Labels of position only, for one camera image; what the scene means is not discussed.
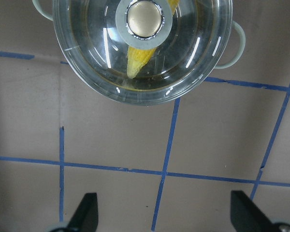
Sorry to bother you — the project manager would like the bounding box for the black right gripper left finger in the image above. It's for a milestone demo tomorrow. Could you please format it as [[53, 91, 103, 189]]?
[[67, 193, 98, 232]]

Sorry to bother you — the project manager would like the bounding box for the yellow corn cob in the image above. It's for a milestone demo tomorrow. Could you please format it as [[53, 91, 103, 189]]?
[[126, 0, 180, 79]]

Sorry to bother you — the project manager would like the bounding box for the white steel cooking pot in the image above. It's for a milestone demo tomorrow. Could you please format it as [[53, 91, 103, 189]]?
[[31, 0, 246, 106]]

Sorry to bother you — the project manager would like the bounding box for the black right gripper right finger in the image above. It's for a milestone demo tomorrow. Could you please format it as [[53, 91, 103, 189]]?
[[230, 190, 273, 232]]

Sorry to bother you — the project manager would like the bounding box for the glass pot lid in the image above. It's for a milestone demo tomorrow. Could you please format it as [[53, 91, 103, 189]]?
[[52, 0, 233, 106]]

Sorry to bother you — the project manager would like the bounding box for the brown paper table cover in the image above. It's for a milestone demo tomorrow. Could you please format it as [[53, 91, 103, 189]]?
[[0, 0, 290, 232]]

